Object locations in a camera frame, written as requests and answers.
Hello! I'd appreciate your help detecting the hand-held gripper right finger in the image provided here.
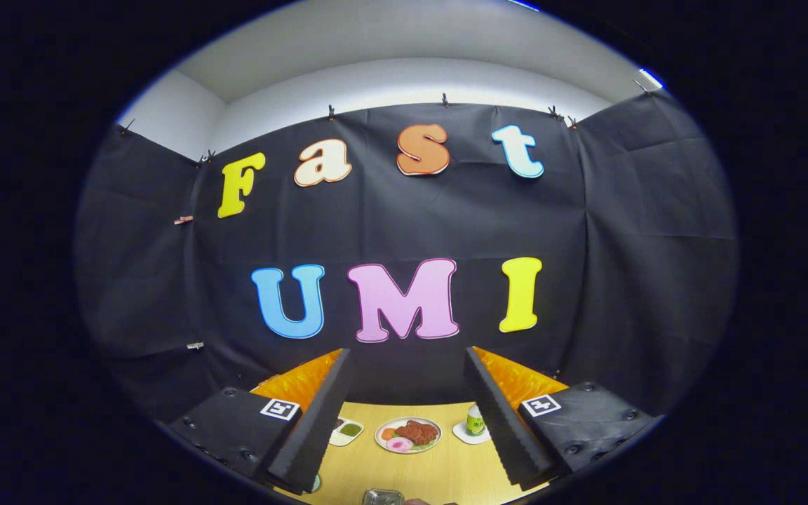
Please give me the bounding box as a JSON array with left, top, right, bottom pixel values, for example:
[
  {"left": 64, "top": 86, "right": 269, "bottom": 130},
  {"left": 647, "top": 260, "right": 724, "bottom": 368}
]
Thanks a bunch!
[{"left": 463, "top": 345, "right": 661, "bottom": 491}]

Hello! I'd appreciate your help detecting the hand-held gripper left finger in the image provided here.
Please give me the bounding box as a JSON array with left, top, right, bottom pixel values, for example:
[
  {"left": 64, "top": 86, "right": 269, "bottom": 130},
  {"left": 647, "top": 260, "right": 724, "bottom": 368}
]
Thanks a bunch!
[{"left": 169, "top": 347, "right": 354, "bottom": 494}]

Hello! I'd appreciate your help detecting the white divided snack dish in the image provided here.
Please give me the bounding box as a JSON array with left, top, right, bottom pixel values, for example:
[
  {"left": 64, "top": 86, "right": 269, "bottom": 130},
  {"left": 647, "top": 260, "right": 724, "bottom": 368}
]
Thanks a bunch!
[{"left": 328, "top": 418, "right": 365, "bottom": 447}]

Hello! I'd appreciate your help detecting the white square coaster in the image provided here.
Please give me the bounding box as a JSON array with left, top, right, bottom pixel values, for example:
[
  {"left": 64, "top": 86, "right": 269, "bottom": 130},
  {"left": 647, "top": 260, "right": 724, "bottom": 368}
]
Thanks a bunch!
[{"left": 452, "top": 419, "right": 492, "bottom": 445}]

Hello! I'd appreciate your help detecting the white food plate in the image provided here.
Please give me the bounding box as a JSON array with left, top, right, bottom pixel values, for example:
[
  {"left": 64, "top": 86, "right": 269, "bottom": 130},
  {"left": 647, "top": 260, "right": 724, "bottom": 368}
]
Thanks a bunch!
[{"left": 375, "top": 416, "right": 443, "bottom": 455}]

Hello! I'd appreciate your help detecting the brown cooked meat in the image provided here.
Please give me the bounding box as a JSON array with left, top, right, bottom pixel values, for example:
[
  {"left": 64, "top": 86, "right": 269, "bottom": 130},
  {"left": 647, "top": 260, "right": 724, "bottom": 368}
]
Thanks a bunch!
[{"left": 396, "top": 419, "right": 440, "bottom": 446}]

